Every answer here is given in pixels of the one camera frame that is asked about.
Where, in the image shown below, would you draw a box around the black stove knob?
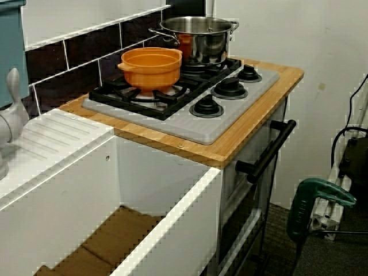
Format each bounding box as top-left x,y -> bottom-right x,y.
236,64 -> 263,84
189,94 -> 225,118
210,77 -> 249,100

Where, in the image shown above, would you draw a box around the green clamp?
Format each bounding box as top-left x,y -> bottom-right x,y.
286,178 -> 357,242

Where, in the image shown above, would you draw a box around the white oven door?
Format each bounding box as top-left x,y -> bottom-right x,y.
218,94 -> 291,276

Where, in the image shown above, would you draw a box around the black burner grate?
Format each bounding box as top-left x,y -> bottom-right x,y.
180,57 -> 243,85
88,75 -> 208,121

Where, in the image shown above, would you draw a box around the teal cabinet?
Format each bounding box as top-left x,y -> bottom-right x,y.
0,0 -> 29,109

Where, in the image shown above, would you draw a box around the aluminium frame rail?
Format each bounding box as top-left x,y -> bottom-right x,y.
310,94 -> 368,241

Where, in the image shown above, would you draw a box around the grey toy stove top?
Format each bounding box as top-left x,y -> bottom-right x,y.
82,59 -> 281,145

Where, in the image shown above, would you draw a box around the white toy sink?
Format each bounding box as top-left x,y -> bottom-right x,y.
0,109 -> 225,276

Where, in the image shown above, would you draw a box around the brown mat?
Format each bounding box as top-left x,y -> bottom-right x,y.
33,205 -> 166,276

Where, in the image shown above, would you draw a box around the stainless steel pot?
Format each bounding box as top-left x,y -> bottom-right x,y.
148,16 -> 240,66

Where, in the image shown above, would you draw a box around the wooden countertop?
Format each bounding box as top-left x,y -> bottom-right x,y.
59,59 -> 305,170

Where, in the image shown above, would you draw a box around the black oven door handle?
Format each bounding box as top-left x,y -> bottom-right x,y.
235,119 -> 297,184

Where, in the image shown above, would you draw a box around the black box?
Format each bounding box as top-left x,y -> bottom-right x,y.
338,136 -> 368,181

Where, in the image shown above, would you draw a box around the grey toy faucet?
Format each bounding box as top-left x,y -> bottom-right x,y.
0,67 -> 31,181

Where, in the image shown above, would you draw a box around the orange plastic pot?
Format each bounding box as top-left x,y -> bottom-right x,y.
117,47 -> 184,93

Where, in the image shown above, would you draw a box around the black cable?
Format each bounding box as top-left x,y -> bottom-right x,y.
331,73 -> 368,173

